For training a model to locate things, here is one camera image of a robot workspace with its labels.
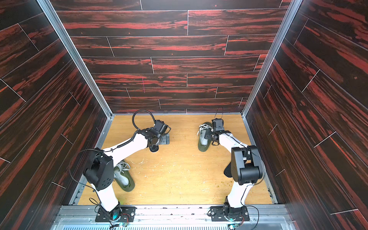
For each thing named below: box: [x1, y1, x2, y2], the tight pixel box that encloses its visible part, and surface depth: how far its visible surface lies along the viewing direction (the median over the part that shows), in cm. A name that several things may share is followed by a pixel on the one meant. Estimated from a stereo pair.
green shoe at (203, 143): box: [196, 121, 213, 152], surface depth 101 cm
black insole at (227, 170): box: [223, 161, 233, 178], surface depth 90 cm
